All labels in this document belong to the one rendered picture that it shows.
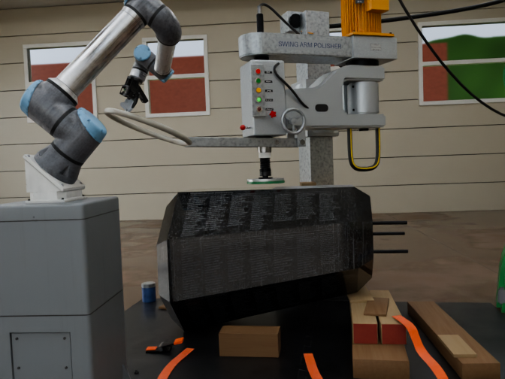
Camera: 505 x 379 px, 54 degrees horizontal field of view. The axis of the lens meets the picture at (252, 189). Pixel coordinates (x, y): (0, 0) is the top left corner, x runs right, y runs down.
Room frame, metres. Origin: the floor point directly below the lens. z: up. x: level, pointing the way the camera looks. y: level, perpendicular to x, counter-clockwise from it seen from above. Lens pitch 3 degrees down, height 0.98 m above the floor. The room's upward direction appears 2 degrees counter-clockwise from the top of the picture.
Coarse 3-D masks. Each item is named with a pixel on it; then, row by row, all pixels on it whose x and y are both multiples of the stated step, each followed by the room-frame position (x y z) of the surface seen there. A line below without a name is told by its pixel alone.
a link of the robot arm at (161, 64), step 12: (168, 12) 2.17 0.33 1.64; (156, 24) 2.16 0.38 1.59; (168, 24) 2.17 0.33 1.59; (156, 36) 2.26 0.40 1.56; (168, 36) 2.21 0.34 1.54; (180, 36) 2.26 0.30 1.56; (168, 48) 2.34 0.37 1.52; (156, 60) 2.55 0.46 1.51; (168, 60) 2.50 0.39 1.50; (156, 72) 2.69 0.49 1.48; (168, 72) 2.70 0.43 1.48
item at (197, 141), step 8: (192, 144) 2.70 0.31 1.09; (200, 144) 2.71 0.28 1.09; (208, 144) 2.73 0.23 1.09; (216, 144) 2.74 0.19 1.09; (224, 144) 2.75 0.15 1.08; (232, 144) 2.77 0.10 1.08; (240, 144) 2.78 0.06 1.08; (248, 144) 2.80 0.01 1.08; (256, 144) 2.81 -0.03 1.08; (264, 144) 2.83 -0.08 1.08; (272, 144) 2.84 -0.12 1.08; (280, 144) 2.86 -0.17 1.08; (288, 144) 2.87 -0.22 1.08; (296, 144) 2.89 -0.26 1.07
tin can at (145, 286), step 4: (144, 284) 3.49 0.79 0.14; (148, 284) 3.49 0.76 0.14; (152, 284) 3.50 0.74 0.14; (144, 288) 3.49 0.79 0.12; (148, 288) 3.49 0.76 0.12; (152, 288) 3.50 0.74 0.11; (144, 292) 3.49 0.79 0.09; (148, 292) 3.49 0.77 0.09; (152, 292) 3.50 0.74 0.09; (144, 296) 3.49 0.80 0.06; (148, 296) 3.49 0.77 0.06; (152, 296) 3.50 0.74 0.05; (144, 300) 3.49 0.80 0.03; (148, 300) 3.49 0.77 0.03; (152, 300) 3.50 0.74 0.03
